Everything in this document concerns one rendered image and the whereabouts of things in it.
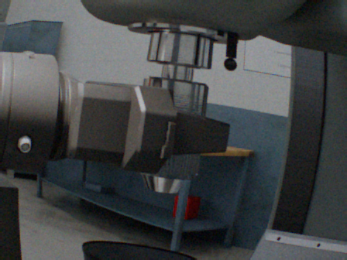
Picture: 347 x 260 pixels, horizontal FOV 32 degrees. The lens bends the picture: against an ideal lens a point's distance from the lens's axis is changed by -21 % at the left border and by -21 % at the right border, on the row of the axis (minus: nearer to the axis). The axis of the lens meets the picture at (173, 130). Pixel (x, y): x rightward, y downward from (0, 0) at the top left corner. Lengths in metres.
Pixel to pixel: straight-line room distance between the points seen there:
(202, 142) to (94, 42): 7.08
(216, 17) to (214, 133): 0.09
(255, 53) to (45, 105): 5.50
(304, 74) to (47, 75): 0.51
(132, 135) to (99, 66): 6.95
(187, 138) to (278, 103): 5.22
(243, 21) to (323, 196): 0.43
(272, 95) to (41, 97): 5.36
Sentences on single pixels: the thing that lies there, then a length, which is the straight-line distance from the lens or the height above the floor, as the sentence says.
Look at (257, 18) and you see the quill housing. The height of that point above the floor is 1.33.
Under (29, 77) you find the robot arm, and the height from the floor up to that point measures 1.26.
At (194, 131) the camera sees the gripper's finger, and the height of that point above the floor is 1.24.
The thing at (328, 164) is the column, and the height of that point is 1.20.
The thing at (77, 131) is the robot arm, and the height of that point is 1.23.
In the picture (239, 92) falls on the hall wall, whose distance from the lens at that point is 6.00.
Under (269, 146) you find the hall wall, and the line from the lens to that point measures 5.73.
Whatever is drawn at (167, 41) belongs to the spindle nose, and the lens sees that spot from 0.51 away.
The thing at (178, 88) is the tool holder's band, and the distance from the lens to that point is 0.50.
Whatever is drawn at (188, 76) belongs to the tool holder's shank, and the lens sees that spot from 0.52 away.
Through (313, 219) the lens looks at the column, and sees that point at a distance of 0.88.
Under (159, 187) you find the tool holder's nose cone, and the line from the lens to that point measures 0.52.
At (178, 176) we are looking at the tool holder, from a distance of 0.51.
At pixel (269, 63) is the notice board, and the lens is 5.81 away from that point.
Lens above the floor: 1.26
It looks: 3 degrees down
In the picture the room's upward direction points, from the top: 8 degrees clockwise
